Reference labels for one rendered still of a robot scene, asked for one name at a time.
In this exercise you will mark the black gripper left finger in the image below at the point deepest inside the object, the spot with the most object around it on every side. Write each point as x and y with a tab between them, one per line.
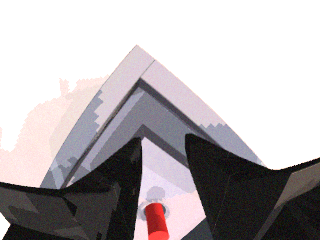
102	205

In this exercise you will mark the red peg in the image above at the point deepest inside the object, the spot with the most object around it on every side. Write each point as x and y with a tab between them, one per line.
157	230

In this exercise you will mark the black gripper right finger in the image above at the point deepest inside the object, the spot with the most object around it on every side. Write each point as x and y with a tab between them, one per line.
241	199

